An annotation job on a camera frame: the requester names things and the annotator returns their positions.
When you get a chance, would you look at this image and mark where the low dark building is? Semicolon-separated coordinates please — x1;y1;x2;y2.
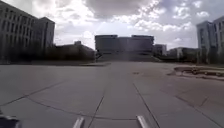
53;40;96;62

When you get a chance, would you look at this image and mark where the wide dark twin-block building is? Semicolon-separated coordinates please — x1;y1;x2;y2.
94;34;161;63

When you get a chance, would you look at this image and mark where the low curved stone kerb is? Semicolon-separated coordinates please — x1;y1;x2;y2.
172;65;224;82

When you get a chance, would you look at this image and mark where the tall grey office building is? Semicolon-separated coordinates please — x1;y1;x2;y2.
0;1;56;64

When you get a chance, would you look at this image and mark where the small pale building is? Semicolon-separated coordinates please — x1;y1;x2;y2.
153;43;168;57

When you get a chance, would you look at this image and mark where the low grey building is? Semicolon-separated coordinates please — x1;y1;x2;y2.
167;46;200;63

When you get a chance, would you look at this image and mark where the pale grid-window building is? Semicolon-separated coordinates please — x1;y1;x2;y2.
195;15;224;65

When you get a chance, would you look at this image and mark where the robot's own part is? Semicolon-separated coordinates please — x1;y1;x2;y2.
135;114;150;128
72;115;85;128

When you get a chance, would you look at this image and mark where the grey stone slab plaza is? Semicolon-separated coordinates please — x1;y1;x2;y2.
0;61;224;128

